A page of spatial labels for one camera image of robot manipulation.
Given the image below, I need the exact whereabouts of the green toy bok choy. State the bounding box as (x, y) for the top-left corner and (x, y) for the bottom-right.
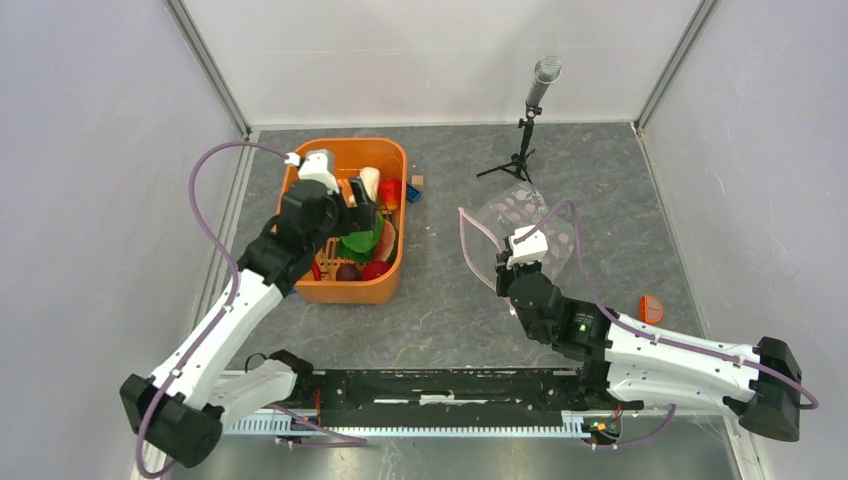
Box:
(336, 166), (387, 263)

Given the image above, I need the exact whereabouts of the clear polka dot zip bag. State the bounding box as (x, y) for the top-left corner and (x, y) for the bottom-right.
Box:
(458, 182), (575, 290)

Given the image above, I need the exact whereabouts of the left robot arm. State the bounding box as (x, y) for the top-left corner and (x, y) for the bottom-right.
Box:
(119, 177), (378, 479)

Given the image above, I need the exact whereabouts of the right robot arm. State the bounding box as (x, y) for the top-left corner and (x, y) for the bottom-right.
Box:
(495, 260), (802, 442)

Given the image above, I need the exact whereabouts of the red toy strawberry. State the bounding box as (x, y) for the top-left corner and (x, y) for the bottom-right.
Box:
(378, 178), (405, 211)

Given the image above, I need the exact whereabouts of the orange plastic basket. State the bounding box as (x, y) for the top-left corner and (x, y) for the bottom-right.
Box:
(294, 137), (408, 304)

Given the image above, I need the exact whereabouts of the blue toy brick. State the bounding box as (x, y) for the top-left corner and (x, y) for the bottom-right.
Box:
(405, 184), (422, 204)

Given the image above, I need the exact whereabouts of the dark purple toy plum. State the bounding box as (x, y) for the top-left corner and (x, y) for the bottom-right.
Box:
(335, 263), (362, 282)

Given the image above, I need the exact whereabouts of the red toy tomato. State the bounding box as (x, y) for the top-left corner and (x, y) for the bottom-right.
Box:
(360, 260), (392, 281)

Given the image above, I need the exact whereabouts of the red toy chili pepper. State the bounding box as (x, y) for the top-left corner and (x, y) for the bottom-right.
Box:
(311, 259), (323, 281)

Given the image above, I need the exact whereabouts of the black tripod stand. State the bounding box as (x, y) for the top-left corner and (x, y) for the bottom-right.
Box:
(476, 108), (541, 182)

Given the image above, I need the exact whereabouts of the silver microphone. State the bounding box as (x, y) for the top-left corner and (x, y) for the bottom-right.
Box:
(525, 55), (562, 116)

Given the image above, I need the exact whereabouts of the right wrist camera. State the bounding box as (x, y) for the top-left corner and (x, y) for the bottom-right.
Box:
(506, 226), (548, 268)

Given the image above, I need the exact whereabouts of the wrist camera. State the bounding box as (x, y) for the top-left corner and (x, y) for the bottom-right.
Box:
(298, 149), (340, 193)
(506, 226), (548, 268)

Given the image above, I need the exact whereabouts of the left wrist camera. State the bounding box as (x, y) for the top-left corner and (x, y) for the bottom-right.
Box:
(298, 149), (340, 193)

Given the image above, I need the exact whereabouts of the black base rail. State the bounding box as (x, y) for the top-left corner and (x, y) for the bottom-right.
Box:
(279, 368), (645, 428)

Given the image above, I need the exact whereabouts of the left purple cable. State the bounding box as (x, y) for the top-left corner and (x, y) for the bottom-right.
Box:
(135, 140), (293, 480)

